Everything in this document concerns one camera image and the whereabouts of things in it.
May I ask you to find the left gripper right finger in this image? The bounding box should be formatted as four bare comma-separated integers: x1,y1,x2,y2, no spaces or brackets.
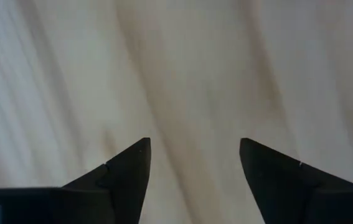
239,138,353,224

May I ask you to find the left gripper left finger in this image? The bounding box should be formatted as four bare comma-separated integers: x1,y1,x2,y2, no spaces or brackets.
62,137,152,224

